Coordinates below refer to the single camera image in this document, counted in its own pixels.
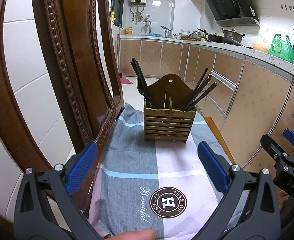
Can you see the wooden slatted utensil holder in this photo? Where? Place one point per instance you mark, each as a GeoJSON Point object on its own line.
{"type": "Point", "coordinates": [169, 120]}

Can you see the grey pink printed cloth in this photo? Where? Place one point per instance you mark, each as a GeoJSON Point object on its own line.
{"type": "Point", "coordinates": [127, 155]}

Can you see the person's leg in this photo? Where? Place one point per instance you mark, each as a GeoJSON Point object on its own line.
{"type": "Point", "coordinates": [137, 235]}

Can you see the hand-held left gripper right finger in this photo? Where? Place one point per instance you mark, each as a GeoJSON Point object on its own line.
{"type": "Point", "coordinates": [213, 168]}

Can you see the pink floor mat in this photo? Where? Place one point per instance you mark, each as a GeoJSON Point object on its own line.
{"type": "Point", "coordinates": [125, 80]}

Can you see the blue basin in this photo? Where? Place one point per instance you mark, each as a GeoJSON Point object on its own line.
{"type": "Point", "coordinates": [154, 33]}

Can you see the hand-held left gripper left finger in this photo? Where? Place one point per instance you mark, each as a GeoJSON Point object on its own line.
{"type": "Point", "coordinates": [83, 166]}

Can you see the metal kitchen faucet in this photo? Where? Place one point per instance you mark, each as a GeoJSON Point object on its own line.
{"type": "Point", "coordinates": [148, 25]}

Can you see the carved brown wooden chair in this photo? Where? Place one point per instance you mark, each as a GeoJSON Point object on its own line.
{"type": "Point", "coordinates": [69, 55]}

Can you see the yellow bottle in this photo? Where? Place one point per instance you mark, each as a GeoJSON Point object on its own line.
{"type": "Point", "coordinates": [112, 17]}

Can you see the beige kitchen counter cabinets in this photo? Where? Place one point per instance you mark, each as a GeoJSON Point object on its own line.
{"type": "Point", "coordinates": [257, 100]}

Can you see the person's right hand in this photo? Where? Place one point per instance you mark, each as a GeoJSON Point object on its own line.
{"type": "Point", "coordinates": [283, 200]}

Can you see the water heater pipes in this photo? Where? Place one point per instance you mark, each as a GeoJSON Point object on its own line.
{"type": "Point", "coordinates": [137, 15]}

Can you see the dark cooking pot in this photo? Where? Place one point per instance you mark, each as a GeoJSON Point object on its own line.
{"type": "Point", "coordinates": [230, 37]}

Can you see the metal ladle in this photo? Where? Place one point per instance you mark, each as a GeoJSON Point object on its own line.
{"type": "Point", "coordinates": [165, 31]}

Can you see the black range hood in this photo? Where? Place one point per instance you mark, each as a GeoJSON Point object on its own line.
{"type": "Point", "coordinates": [228, 2]}

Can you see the dark window frame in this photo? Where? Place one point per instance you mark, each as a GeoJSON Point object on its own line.
{"type": "Point", "coordinates": [118, 2]}

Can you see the black frying pan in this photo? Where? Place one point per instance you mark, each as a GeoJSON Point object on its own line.
{"type": "Point", "coordinates": [212, 37]}

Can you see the wall hook rail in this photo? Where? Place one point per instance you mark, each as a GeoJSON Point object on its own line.
{"type": "Point", "coordinates": [291, 7]}

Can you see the green plastic bag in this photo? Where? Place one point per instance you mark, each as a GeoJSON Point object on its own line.
{"type": "Point", "coordinates": [281, 47]}

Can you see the small metal pot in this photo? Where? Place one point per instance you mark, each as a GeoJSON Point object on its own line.
{"type": "Point", "coordinates": [195, 35]}

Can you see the stack of white bowls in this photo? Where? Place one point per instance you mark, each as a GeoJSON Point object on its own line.
{"type": "Point", "coordinates": [185, 33]}

